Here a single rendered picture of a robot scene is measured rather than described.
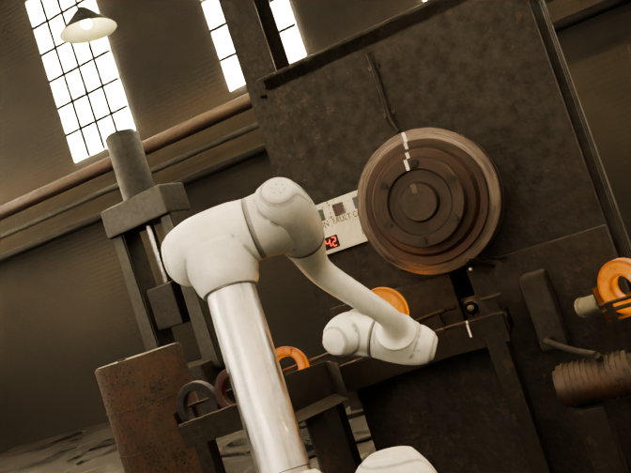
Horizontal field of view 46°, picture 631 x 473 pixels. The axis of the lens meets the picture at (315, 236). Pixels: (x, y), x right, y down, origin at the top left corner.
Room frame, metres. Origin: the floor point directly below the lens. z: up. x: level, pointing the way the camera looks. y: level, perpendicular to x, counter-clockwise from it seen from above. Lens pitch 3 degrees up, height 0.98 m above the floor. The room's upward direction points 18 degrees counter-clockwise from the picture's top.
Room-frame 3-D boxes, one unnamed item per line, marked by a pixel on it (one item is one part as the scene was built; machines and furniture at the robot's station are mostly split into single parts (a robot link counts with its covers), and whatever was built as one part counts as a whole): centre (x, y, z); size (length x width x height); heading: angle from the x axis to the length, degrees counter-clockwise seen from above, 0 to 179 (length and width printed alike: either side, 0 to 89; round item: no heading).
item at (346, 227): (2.65, -0.11, 1.15); 0.26 x 0.02 x 0.18; 67
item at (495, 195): (2.42, -0.38, 1.11); 0.47 x 0.06 x 0.47; 67
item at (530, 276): (2.34, -0.60, 0.68); 0.11 x 0.08 x 0.24; 157
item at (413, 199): (2.33, -0.34, 1.11); 0.28 x 0.06 x 0.28; 67
